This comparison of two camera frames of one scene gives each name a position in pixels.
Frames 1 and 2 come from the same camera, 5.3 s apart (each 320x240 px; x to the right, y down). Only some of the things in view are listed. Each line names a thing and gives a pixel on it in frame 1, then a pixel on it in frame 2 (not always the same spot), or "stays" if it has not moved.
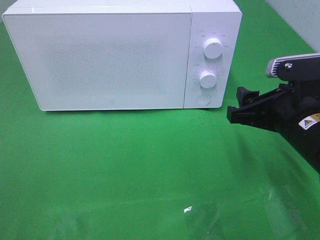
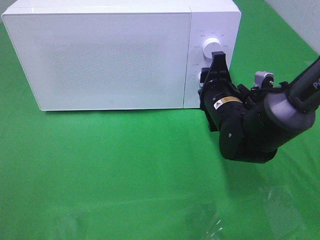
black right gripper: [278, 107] -> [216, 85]
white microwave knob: [212, 48] stays
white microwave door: [100, 61] stays
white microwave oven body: [125, 54] stays
